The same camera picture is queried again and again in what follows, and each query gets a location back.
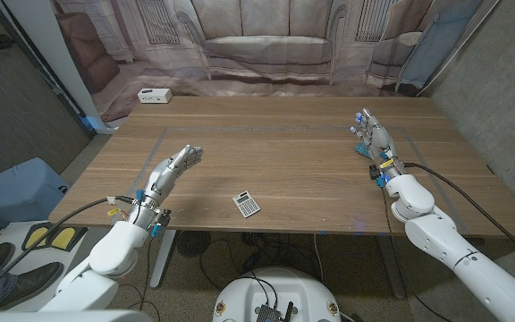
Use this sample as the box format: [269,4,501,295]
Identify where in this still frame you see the printed sofa room backdrop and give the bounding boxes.
[50,0,502,124]

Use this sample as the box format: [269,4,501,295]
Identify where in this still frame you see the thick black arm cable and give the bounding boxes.
[403,162,515,267]
[0,195,136,306]

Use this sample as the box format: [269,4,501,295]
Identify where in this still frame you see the white table leg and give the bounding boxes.
[149,230,178,290]

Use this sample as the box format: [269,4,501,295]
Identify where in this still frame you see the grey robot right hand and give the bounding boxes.
[350,107,407,176]

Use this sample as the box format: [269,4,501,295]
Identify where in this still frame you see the black device on torso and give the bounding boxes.
[255,301,295,322]

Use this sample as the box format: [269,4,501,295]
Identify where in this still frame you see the white wall pillar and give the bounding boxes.
[0,0,118,135]

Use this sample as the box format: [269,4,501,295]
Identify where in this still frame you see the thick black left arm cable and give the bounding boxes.
[0,195,136,306]

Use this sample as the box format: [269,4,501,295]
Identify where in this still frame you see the yellow foot pedal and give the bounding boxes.
[21,225,53,251]
[49,226,89,250]

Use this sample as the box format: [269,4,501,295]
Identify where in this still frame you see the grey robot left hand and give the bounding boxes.
[128,143,205,224]

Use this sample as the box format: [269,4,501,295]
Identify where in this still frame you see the blue grey plastic bin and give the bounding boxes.
[0,157,71,229]

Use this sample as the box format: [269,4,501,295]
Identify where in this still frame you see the white round robot torso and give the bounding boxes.
[212,267,342,322]

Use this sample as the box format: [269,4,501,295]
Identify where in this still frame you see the small grey white calculator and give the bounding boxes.
[232,191,261,219]

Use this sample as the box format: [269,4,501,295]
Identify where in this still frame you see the round black floor fan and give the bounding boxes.
[176,230,213,258]

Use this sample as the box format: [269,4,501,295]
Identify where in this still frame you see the thin black left wrist cable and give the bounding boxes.
[118,235,163,322]

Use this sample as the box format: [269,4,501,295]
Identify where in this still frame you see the white power socket box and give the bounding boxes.
[137,88,173,105]

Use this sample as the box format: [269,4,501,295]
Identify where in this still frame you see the tangled black floor cables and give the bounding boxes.
[198,232,317,292]

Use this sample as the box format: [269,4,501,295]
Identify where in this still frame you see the grey table leg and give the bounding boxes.
[377,234,407,300]

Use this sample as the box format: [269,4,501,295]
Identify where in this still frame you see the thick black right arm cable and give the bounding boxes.
[403,162,515,267]

